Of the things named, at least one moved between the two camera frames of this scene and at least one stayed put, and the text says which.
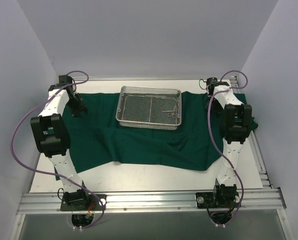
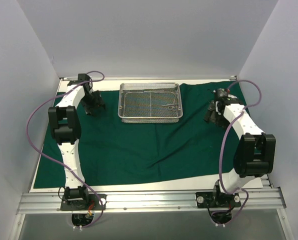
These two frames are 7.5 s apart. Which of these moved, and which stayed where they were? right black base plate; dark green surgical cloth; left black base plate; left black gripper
Moved: left black gripper; dark green surgical cloth
Stayed: left black base plate; right black base plate
